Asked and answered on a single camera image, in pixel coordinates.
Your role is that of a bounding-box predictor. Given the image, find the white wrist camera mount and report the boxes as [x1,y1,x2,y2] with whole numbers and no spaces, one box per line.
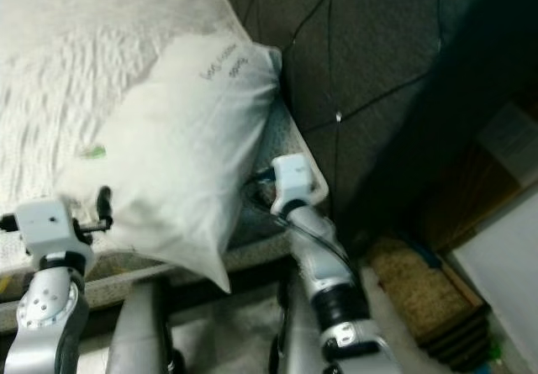
[14,196,93,257]
[271,154,316,213]

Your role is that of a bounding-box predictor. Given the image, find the white quilted mattress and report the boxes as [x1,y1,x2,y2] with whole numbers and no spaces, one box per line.
[0,0,329,316]

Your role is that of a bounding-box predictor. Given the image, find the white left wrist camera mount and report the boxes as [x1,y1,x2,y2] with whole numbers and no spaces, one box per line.
[14,196,93,257]

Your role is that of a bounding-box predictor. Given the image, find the white flat board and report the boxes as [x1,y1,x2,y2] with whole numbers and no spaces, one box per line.
[446,189,538,341]

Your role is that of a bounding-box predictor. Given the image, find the white pillow with green tree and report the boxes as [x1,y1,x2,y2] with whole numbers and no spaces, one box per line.
[55,36,282,292]

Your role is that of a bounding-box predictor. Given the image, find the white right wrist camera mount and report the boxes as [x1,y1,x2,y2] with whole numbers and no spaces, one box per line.
[271,154,316,213]

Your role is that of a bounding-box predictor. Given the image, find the black tufted headboard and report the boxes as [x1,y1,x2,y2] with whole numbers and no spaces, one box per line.
[213,0,538,249]

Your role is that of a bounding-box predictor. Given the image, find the brown woven crate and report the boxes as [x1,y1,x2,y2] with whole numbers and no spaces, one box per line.
[366,240,488,366]

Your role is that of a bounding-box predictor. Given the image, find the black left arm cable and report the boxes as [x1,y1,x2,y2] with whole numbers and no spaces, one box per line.
[0,213,22,232]

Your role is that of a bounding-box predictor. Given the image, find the grey robot left leg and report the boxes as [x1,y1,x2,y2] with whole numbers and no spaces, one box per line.
[113,277,177,374]

